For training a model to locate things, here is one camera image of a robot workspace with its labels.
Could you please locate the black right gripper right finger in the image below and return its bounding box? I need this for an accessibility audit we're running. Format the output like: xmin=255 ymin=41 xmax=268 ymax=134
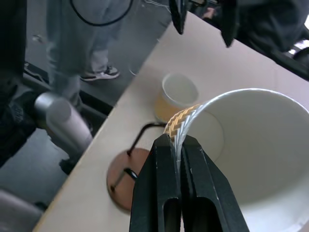
xmin=180 ymin=136 xmax=250 ymax=232

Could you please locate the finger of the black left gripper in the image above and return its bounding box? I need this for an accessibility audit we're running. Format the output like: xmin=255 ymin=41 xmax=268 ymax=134
xmin=218 ymin=0 xmax=237 ymax=48
xmin=169 ymin=0 xmax=188 ymax=35

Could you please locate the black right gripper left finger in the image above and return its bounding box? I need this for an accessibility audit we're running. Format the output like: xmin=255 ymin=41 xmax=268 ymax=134
xmin=129 ymin=133 xmax=181 ymax=232

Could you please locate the large tan patterned paper cup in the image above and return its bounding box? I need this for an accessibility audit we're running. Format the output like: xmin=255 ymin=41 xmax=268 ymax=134
xmin=163 ymin=88 xmax=309 ymax=232

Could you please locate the small tan paper cup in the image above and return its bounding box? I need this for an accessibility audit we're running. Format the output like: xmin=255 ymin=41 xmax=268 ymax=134
xmin=154 ymin=72 xmax=200 ymax=122

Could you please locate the person in dark jacket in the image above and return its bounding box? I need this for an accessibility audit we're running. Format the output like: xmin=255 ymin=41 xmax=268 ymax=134
xmin=202 ymin=0 xmax=309 ymax=82

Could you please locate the silver robot body tube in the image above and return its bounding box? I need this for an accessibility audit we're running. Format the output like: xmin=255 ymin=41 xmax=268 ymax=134
xmin=33 ymin=91 xmax=94 ymax=157

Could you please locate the person in grey trousers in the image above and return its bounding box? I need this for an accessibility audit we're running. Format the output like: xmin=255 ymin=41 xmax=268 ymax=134
xmin=45 ymin=0 xmax=136 ymax=108

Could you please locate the grey rounded object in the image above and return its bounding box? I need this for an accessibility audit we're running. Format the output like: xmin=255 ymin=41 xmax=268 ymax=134
xmin=0 ymin=188 xmax=44 ymax=232

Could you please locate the dark robot torso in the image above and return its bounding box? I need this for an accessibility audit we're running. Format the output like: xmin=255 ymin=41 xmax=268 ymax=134
xmin=0 ymin=0 xmax=37 ymax=169

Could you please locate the wire cup holder wooden base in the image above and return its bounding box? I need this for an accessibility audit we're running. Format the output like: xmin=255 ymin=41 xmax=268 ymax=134
xmin=106 ymin=122 xmax=168 ymax=214

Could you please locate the black cable loop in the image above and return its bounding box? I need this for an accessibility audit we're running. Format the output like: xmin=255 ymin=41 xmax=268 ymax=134
xmin=70 ymin=0 xmax=135 ymax=26

